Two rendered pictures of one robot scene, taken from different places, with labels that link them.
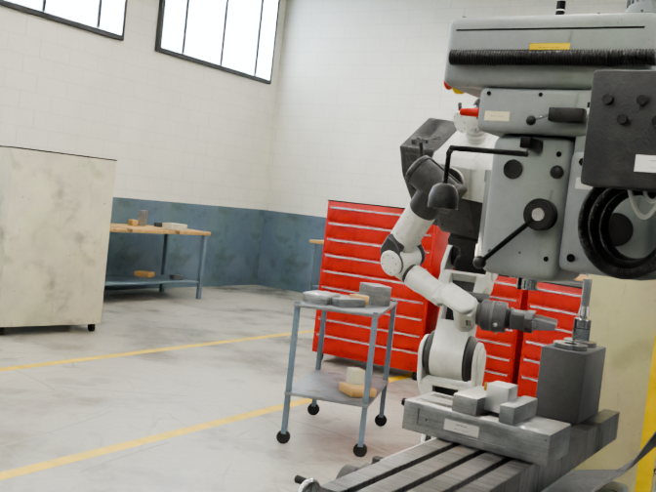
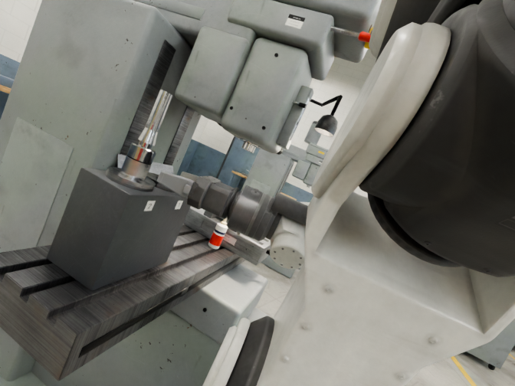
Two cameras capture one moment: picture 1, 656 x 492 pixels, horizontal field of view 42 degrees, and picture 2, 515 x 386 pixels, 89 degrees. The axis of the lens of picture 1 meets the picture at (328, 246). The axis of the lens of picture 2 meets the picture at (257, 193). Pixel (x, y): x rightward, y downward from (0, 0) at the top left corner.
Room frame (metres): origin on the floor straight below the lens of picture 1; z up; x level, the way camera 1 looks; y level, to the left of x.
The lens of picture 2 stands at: (2.92, -0.65, 1.24)
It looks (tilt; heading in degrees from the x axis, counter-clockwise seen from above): 5 degrees down; 164
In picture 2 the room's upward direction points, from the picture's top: 24 degrees clockwise
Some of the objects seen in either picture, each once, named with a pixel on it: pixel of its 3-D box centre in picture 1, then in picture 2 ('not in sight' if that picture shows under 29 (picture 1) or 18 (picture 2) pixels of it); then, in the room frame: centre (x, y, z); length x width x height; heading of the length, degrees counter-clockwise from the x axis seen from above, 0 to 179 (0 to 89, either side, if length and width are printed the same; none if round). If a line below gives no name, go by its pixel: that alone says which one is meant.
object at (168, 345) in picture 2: not in sight; (161, 358); (2.00, -0.45, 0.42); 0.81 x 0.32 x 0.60; 58
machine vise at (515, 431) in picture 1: (486, 417); (229, 227); (1.94, -0.40, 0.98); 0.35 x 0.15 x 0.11; 57
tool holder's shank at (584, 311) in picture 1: (585, 299); (155, 119); (2.37, -0.73, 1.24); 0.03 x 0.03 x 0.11
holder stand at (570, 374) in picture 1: (570, 377); (132, 220); (2.33, -0.70, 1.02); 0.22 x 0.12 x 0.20; 149
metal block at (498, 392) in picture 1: (501, 396); not in sight; (1.92, -0.43, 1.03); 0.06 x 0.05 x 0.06; 147
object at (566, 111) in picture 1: (555, 117); not in sight; (1.84, -0.46, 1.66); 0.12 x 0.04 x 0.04; 58
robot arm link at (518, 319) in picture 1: (512, 319); (227, 202); (2.43, -0.55, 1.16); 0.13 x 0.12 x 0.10; 162
